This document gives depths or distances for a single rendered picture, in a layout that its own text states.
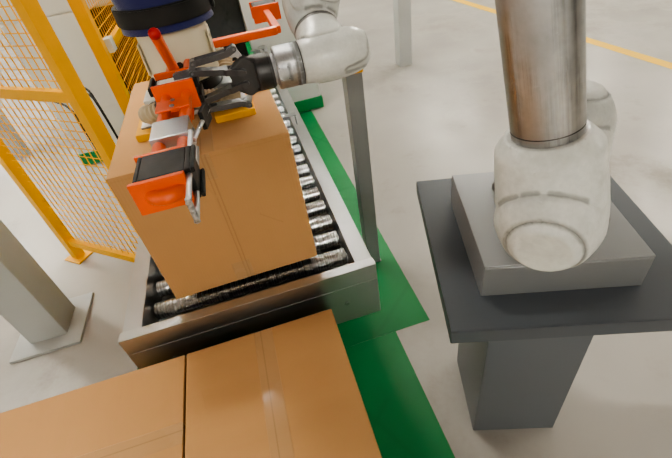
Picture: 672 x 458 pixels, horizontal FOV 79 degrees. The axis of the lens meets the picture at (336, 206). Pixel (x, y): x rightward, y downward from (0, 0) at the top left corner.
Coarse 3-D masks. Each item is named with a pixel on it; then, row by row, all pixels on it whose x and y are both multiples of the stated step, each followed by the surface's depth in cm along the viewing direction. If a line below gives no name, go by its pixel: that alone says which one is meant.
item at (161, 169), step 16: (144, 160) 57; (160, 160) 57; (176, 160) 56; (144, 176) 54; (160, 176) 53; (176, 176) 53; (144, 192) 54; (192, 192) 56; (144, 208) 55; (160, 208) 56
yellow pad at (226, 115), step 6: (252, 102) 103; (234, 108) 101; (240, 108) 100; (246, 108) 100; (252, 108) 100; (216, 114) 99; (222, 114) 99; (228, 114) 99; (234, 114) 99; (240, 114) 100; (246, 114) 100; (252, 114) 101; (216, 120) 99; (222, 120) 100; (228, 120) 100
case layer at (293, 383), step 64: (320, 320) 109; (128, 384) 101; (192, 384) 99; (256, 384) 97; (320, 384) 95; (0, 448) 93; (64, 448) 91; (128, 448) 89; (192, 448) 87; (256, 448) 86; (320, 448) 84
